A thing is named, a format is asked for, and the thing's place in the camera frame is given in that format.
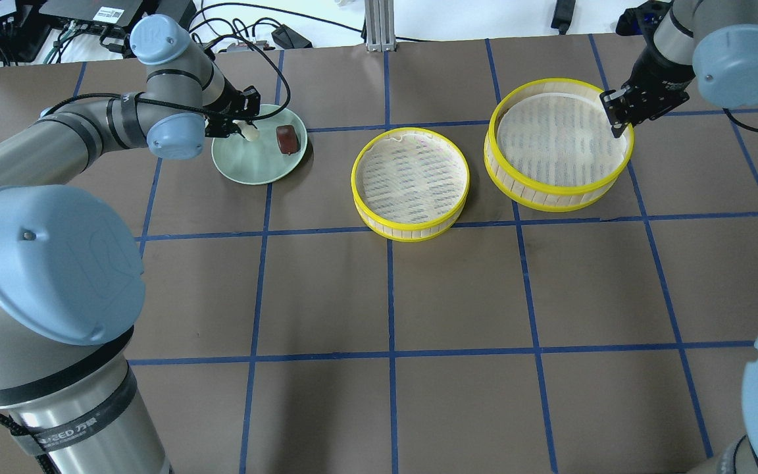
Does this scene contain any white bun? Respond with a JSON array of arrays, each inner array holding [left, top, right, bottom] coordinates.
[[232, 120, 261, 142]]

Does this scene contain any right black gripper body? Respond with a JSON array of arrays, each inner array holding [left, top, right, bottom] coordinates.
[[599, 79, 691, 127]]

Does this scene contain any yellow bamboo steamer layer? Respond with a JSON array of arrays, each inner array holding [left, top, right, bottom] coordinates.
[[350, 127, 471, 243], [482, 78, 635, 213]]

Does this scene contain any light green round plate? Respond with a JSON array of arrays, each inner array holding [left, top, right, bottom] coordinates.
[[211, 109, 309, 185]]

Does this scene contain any aluminium frame post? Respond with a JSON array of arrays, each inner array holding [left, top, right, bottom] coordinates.
[[364, 0, 397, 52]]

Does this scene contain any black electronics box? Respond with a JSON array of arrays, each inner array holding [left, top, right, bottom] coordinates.
[[39, 1, 197, 39]]

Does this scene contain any brown bun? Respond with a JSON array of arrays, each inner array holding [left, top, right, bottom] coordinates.
[[276, 124, 301, 155]]

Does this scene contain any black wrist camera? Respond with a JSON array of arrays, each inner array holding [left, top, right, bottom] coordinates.
[[614, 1, 672, 37]]

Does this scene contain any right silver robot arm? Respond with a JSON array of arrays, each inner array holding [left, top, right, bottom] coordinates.
[[599, 1, 758, 138]]

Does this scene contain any black power adapter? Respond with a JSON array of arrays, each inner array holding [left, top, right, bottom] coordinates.
[[270, 24, 313, 50]]

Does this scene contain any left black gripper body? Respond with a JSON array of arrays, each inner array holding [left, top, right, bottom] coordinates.
[[205, 86, 261, 138]]

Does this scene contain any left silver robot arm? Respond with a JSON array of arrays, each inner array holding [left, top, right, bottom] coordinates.
[[0, 14, 262, 473]]

